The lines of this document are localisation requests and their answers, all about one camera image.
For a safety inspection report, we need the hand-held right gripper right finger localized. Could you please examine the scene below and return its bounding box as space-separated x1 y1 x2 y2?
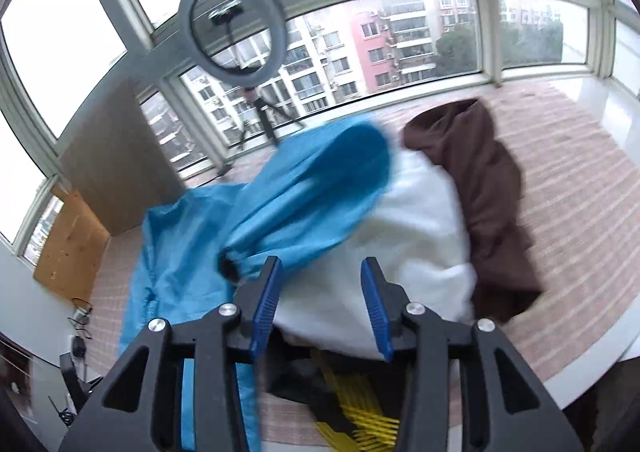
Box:
360 257 585 452

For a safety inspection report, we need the brown garment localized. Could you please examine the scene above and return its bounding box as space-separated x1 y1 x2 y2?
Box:
402 99 546 325

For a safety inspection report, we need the white garment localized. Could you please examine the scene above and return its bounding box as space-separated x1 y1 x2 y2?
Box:
272 152 478 360

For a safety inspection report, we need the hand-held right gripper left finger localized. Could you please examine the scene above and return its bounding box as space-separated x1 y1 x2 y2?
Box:
59 256 284 452

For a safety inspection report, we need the wooden board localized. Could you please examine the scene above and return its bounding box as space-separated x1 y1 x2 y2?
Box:
34 189 111 303

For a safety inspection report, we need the blue striped coat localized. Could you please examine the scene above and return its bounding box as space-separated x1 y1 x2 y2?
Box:
119 122 393 452

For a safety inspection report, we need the black yellow striped garment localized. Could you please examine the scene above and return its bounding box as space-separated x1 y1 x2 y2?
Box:
265 349 403 452

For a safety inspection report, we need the pink checked table mat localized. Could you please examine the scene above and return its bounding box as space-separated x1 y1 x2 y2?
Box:
82 79 631 448

